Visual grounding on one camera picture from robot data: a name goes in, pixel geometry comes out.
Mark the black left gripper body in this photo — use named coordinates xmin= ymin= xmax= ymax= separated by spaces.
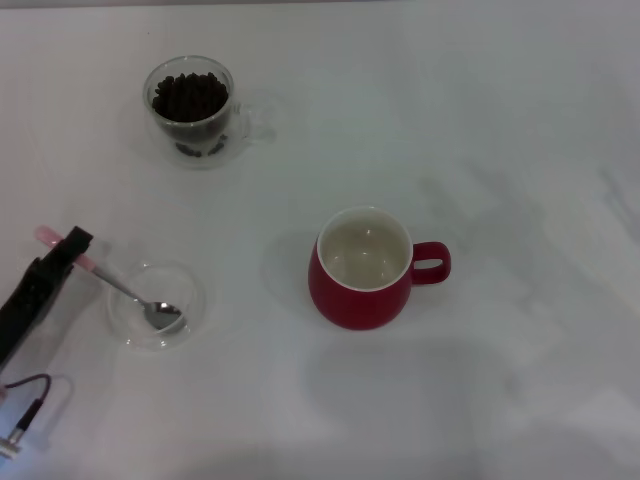
xmin=0 ymin=257 xmax=65 ymax=372

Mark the pink handled metal spoon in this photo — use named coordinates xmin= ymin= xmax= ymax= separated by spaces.
xmin=34 ymin=224 xmax=184 ymax=332

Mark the red ceramic mug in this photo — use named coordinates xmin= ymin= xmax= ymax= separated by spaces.
xmin=307 ymin=205 xmax=453 ymax=332

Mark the dark coffee beans pile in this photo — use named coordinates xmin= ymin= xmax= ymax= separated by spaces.
xmin=151 ymin=71 xmax=230 ymax=123

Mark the clear glass saucer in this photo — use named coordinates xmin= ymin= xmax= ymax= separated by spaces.
xmin=106 ymin=260 xmax=207 ymax=353

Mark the dark cable with silver plug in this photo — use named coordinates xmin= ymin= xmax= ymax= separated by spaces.
xmin=0 ymin=373 xmax=54 ymax=459

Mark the glass cup with handle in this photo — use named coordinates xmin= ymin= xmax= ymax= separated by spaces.
xmin=142 ymin=55 xmax=277 ymax=170

